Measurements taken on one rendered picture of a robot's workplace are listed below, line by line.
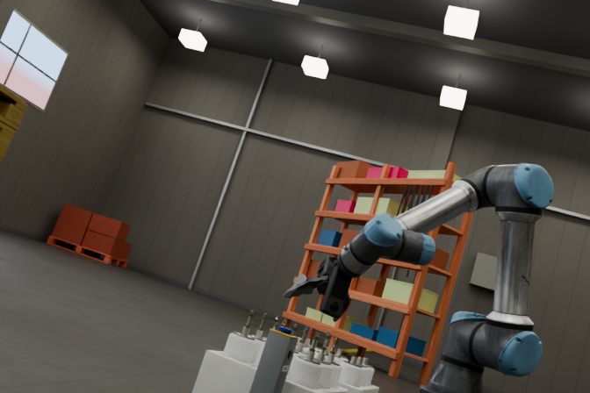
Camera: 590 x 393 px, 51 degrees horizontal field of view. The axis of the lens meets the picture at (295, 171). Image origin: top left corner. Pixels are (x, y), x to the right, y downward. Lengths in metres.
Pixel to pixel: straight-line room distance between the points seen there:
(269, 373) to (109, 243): 10.73
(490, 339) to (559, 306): 11.20
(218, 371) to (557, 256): 11.28
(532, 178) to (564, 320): 11.26
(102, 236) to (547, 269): 8.50
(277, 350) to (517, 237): 0.73
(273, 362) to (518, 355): 0.66
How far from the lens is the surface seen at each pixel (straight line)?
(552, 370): 12.85
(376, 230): 1.39
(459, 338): 1.79
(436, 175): 7.49
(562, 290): 12.94
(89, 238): 12.69
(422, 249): 1.48
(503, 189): 1.71
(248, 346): 2.08
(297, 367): 2.01
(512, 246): 1.70
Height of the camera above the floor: 0.41
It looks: 11 degrees up
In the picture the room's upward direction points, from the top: 18 degrees clockwise
